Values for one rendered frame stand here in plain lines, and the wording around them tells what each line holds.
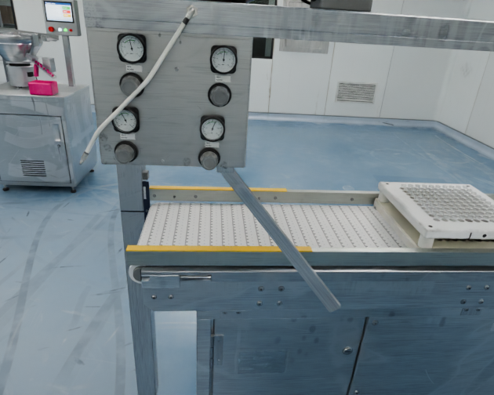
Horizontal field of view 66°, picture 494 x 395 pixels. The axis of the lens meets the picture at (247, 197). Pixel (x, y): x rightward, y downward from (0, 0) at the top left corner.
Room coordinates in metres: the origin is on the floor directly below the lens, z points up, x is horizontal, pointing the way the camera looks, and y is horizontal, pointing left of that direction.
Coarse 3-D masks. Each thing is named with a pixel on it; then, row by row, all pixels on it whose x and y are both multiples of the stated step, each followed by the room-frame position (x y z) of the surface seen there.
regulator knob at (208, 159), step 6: (210, 144) 0.55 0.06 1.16; (216, 144) 0.55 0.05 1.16; (204, 150) 0.54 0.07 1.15; (210, 150) 0.54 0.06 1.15; (216, 150) 0.55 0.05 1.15; (198, 156) 0.54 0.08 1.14; (204, 156) 0.52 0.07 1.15; (210, 156) 0.52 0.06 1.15; (216, 156) 0.54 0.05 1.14; (204, 162) 0.52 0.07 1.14; (210, 162) 0.52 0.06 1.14; (216, 162) 0.52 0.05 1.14; (204, 168) 0.52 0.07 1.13; (210, 168) 0.52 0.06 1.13
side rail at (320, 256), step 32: (128, 256) 0.56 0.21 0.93; (160, 256) 0.57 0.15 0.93; (192, 256) 0.58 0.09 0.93; (224, 256) 0.58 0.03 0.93; (256, 256) 0.59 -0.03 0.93; (320, 256) 0.60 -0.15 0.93; (352, 256) 0.61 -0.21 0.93; (384, 256) 0.61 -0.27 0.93; (416, 256) 0.62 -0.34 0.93; (448, 256) 0.63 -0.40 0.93; (480, 256) 0.64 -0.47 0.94
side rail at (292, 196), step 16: (160, 192) 0.84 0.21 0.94; (176, 192) 0.84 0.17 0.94; (192, 192) 0.84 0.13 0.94; (208, 192) 0.85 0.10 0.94; (224, 192) 0.85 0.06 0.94; (256, 192) 0.86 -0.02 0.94; (272, 192) 0.87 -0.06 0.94; (288, 192) 0.87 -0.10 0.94; (304, 192) 0.87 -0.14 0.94; (320, 192) 0.88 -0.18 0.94; (336, 192) 0.88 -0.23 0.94; (352, 192) 0.89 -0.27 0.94; (368, 192) 0.90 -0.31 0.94
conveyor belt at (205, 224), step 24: (168, 216) 0.76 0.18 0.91; (192, 216) 0.77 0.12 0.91; (216, 216) 0.78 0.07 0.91; (240, 216) 0.79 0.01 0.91; (288, 216) 0.80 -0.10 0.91; (312, 216) 0.81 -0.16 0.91; (336, 216) 0.82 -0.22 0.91; (360, 216) 0.83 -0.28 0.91; (144, 240) 0.66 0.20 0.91; (168, 240) 0.66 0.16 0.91; (192, 240) 0.67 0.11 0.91; (216, 240) 0.68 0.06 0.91; (240, 240) 0.68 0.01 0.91; (264, 240) 0.69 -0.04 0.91; (312, 240) 0.70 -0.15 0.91; (336, 240) 0.71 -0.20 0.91; (360, 240) 0.71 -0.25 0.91; (384, 240) 0.72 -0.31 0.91
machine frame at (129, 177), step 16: (128, 176) 0.84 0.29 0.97; (128, 192) 0.84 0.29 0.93; (128, 208) 0.84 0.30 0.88; (128, 224) 0.84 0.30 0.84; (128, 240) 0.84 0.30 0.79; (128, 272) 0.84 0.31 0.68; (128, 288) 0.84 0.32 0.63; (144, 320) 0.84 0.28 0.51; (144, 336) 0.84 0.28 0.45; (144, 352) 0.84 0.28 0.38; (144, 368) 0.84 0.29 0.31; (144, 384) 0.84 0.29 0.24
